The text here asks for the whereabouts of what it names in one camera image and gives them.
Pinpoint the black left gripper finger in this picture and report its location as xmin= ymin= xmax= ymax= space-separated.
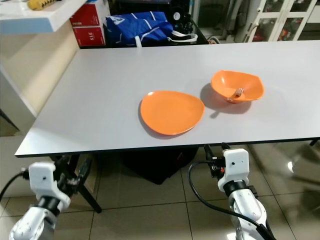
xmin=80 ymin=156 xmax=95 ymax=187

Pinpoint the black table leg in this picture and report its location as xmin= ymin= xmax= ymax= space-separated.
xmin=77 ymin=186 xmax=102 ymax=214

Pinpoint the black bag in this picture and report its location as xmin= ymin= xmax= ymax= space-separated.
xmin=120 ymin=147 xmax=199 ymax=185

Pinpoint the orange plastic plate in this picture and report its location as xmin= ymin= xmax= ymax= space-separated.
xmin=140 ymin=90 xmax=205 ymax=136

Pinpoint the silver metal fork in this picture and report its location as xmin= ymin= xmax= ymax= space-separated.
xmin=231 ymin=87 xmax=245 ymax=100

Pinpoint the orange plastic bowl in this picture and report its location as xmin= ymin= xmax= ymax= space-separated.
xmin=210 ymin=70 xmax=265 ymax=104

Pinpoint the black and white shoe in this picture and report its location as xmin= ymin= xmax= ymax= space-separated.
xmin=167 ymin=30 xmax=199 ymax=44

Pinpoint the red cardboard box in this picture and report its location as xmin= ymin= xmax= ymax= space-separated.
xmin=72 ymin=26 xmax=106 ymax=49
xmin=69 ymin=0 xmax=111 ymax=28

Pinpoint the white glass door cabinet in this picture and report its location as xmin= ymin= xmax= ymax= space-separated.
xmin=247 ymin=0 xmax=320 ymax=44

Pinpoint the blue fabric bag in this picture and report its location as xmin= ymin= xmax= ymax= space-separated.
xmin=106 ymin=12 xmax=174 ymax=48

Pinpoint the white counter ledge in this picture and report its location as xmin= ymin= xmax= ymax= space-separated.
xmin=0 ymin=0 xmax=104 ymax=35

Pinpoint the yellow and black tool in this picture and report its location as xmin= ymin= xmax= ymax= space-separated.
xmin=27 ymin=0 xmax=54 ymax=11

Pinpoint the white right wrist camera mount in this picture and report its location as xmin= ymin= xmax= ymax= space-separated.
xmin=218 ymin=148 xmax=250 ymax=194

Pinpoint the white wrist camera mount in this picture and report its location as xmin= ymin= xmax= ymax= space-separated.
xmin=218 ymin=148 xmax=250 ymax=194
xmin=28 ymin=161 xmax=65 ymax=208

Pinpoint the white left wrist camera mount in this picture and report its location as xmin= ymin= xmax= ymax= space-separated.
xmin=28 ymin=161 xmax=65 ymax=208

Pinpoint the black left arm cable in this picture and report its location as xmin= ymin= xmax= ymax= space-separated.
xmin=0 ymin=170 xmax=30 ymax=202

